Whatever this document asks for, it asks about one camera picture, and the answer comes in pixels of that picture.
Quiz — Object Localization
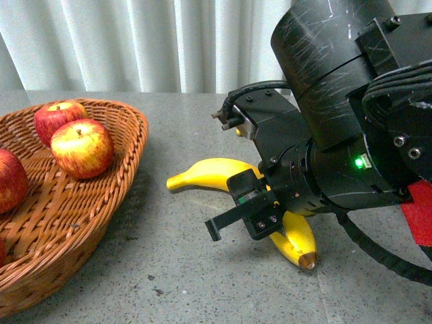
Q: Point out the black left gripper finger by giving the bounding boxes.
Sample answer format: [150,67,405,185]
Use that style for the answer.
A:
[205,203,252,241]

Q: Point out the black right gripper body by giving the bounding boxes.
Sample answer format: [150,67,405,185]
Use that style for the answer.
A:
[226,136,369,241]

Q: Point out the red yellow apple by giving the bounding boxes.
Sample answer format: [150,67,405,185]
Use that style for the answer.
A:
[51,119,114,180]

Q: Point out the red tape patch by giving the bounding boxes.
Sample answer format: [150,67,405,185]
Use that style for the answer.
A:
[401,180,431,247]

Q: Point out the brown wicker basket left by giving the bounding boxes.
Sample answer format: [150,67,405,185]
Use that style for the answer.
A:
[1,98,149,317]

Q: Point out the red apple back in basket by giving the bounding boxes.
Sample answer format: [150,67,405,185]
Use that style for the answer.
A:
[34,101,89,148]

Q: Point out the dark red apple left edge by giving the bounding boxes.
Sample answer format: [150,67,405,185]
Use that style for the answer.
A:
[1,148,29,214]

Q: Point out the red apple bottom left corner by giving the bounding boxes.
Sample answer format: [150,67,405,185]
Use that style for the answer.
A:
[0,238,7,267]

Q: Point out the grey white curtain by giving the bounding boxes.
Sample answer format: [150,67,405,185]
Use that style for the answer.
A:
[1,1,291,93]

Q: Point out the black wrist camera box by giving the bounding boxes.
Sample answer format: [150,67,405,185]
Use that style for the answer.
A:
[213,89,311,170]

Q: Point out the black corrugated cable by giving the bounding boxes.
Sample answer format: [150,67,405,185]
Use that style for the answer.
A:
[335,209,432,287]

